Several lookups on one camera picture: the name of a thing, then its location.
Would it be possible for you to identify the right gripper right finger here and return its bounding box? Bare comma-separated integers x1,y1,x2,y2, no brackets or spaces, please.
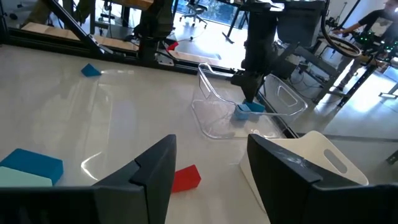
247,133,398,224

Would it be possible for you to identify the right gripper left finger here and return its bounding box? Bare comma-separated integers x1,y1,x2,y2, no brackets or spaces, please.
0,134,177,224

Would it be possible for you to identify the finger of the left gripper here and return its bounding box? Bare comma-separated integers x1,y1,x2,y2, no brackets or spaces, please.
241,88,265,105

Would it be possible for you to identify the small blue foam block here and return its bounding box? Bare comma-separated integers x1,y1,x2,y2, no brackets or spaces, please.
233,103,252,121

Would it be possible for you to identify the large blue foam block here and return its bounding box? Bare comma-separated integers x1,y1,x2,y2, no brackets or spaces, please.
0,148,64,185

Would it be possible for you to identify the large mint foam block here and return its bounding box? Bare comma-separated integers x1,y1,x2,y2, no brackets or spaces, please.
0,166,53,187

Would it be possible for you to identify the red foam block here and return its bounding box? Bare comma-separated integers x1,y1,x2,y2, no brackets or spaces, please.
171,164,202,194

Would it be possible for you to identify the clear plastic bin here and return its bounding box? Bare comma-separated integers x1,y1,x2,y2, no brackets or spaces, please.
191,63,308,140

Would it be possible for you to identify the dark grey equipment box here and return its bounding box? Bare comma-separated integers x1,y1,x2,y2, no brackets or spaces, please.
276,0,326,48

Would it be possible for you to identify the white plastic bin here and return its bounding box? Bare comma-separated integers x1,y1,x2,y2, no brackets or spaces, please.
239,130,369,215

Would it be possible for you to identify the black office chair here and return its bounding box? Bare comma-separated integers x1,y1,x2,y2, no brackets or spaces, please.
179,0,208,26

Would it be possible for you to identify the person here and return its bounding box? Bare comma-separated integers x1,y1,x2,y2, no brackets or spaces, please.
332,0,398,93

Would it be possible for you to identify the blue wedge foam block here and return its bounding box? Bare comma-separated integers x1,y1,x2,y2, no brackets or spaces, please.
81,63,102,78

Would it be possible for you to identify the grey metal workbench frame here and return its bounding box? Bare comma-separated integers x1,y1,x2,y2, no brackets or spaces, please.
279,40,398,108

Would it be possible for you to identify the thick black cable loop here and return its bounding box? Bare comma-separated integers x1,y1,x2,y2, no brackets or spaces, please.
320,0,363,59

